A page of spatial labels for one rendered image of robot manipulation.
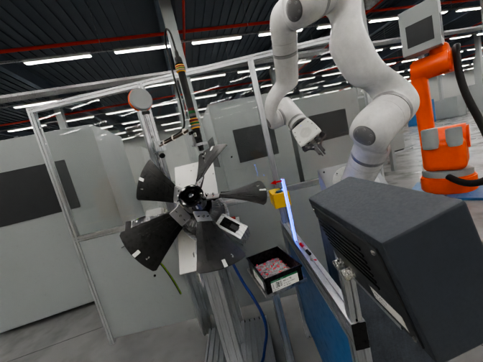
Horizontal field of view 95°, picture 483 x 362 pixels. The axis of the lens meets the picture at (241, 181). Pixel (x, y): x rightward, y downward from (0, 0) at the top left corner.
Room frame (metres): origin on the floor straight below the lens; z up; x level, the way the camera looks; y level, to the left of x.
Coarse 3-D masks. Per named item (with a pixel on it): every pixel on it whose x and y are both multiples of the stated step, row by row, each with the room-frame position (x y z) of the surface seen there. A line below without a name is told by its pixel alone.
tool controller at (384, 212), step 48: (336, 192) 0.44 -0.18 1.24; (384, 192) 0.34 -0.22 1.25; (336, 240) 0.41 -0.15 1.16; (384, 240) 0.24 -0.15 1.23; (432, 240) 0.24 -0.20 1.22; (480, 240) 0.24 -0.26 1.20; (384, 288) 0.29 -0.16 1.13; (432, 288) 0.24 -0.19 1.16; (480, 288) 0.24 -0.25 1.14; (432, 336) 0.24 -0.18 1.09; (480, 336) 0.24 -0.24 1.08
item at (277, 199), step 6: (270, 192) 1.36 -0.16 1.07; (276, 192) 1.31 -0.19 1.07; (282, 192) 1.29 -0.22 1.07; (288, 192) 1.29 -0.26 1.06; (270, 198) 1.42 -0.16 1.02; (276, 198) 1.28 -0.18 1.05; (282, 198) 1.28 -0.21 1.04; (288, 198) 1.28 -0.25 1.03; (276, 204) 1.28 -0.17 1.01; (282, 204) 1.28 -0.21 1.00
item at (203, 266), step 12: (204, 228) 0.94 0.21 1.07; (216, 228) 0.98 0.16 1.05; (204, 240) 0.90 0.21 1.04; (216, 240) 0.92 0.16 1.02; (228, 240) 0.95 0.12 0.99; (204, 252) 0.86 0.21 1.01; (216, 252) 0.87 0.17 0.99; (228, 252) 0.90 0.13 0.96; (240, 252) 0.92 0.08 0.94; (204, 264) 0.82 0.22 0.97; (216, 264) 0.83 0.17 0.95; (228, 264) 0.85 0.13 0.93
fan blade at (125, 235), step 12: (168, 216) 1.00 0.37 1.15; (132, 228) 0.96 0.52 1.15; (144, 228) 0.96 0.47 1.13; (156, 228) 0.97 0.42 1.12; (168, 228) 0.99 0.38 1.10; (180, 228) 1.02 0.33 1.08; (132, 240) 0.94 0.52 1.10; (144, 240) 0.95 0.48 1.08; (156, 240) 0.97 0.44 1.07; (168, 240) 0.99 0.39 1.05; (132, 252) 0.93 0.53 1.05; (144, 252) 0.94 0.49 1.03; (156, 252) 0.95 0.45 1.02; (144, 264) 0.93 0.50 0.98; (156, 264) 0.94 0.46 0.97
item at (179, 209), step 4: (176, 208) 1.02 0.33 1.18; (180, 208) 1.03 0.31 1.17; (172, 212) 1.01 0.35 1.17; (180, 212) 1.03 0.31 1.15; (184, 212) 1.04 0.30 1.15; (172, 216) 1.01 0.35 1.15; (176, 216) 1.02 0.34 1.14; (184, 216) 1.04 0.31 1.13; (188, 216) 1.05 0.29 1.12; (176, 220) 1.02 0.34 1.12; (180, 220) 1.03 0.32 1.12; (180, 224) 1.03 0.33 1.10
